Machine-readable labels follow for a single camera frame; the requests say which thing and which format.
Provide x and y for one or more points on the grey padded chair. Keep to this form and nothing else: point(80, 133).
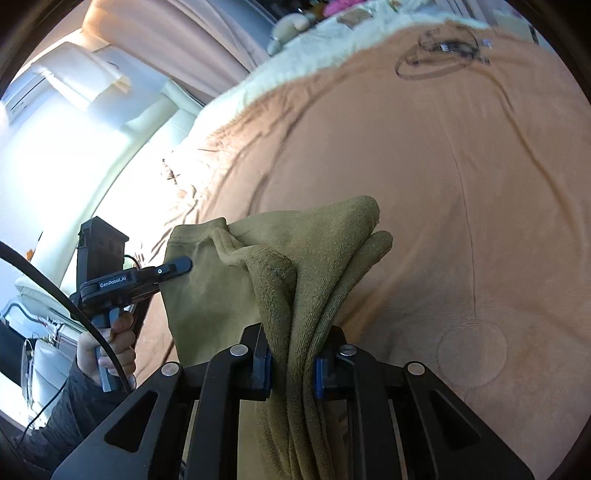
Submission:
point(49, 350)

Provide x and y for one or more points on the cream duvet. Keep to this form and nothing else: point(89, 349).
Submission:
point(327, 45)

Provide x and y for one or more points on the brown plush bear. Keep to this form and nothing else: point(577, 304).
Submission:
point(354, 17)

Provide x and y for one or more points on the pink clothing pile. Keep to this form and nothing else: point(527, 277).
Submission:
point(337, 6)

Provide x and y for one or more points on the olive cat print t-shirt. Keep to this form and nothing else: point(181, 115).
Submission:
point(289, 271)

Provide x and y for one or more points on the cream upholstered headboard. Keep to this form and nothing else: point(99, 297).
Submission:
point(62, 164)

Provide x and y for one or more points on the dark sleeve left forearm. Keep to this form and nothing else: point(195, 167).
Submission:
point(81, 407)

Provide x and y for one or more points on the orange bed blanket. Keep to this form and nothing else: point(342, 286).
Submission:
point(482, 176)

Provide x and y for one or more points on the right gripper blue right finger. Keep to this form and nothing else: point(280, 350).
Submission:
point(328, 380)

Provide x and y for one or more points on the beige plush toy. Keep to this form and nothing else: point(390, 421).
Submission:
point(288, 28)

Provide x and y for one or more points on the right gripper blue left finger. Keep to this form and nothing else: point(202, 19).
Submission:
point(257, 385)

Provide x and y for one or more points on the pink curtain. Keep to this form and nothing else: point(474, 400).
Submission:
point(208, 47)

